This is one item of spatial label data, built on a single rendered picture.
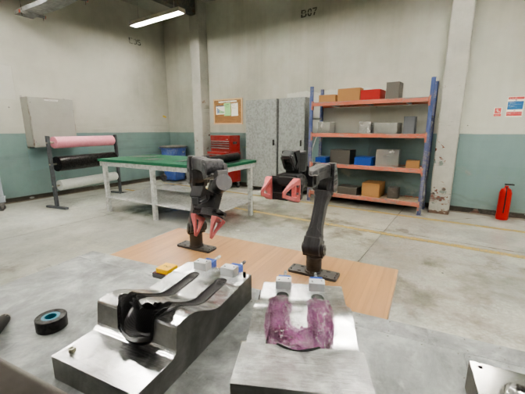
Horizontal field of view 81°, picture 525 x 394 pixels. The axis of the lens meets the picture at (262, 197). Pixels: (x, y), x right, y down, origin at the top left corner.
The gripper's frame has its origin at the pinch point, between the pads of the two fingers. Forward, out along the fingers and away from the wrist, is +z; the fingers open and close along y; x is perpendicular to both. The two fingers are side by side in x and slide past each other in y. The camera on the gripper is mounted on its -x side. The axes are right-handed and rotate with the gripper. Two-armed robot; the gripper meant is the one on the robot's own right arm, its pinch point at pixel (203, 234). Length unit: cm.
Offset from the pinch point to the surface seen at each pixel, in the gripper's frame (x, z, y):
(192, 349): -18.0, 30.5, 17.5
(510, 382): -6, 20, 84
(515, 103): 404, -317, 203
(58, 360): -34, 37, -6
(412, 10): 347, -463, 52
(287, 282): 9.4, 9.6, 29.8
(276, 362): -25, 26, 41
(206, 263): 2.8, 9.2, 2.3
